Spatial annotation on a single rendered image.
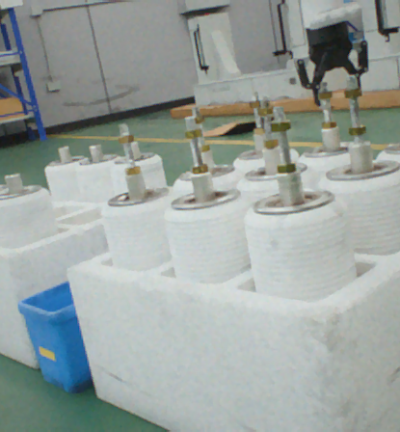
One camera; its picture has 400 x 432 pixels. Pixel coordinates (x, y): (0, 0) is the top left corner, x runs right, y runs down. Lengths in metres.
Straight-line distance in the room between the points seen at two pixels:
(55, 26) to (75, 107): 0.88
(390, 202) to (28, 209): 0.56
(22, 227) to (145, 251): 0.31
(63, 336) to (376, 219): 0.43
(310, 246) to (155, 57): 7.08
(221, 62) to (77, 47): 2.38
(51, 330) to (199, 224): 0.31
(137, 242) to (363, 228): 0.25
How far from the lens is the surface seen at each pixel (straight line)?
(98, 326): 0.77
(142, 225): 0.71
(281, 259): 0.55
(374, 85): 3.66
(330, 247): 0.55
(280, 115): 0.56
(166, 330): 0.66
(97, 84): 7.30
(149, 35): 7.58
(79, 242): 0.99
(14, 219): 0.98
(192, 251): 0.63
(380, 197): 0.63
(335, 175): 0.66
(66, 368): 0.87
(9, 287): 0.96
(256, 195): 0.71
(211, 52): 5.40
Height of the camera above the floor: 0.39
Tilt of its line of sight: 13 degrees down
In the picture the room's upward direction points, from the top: 11 degrees counter-clockwise
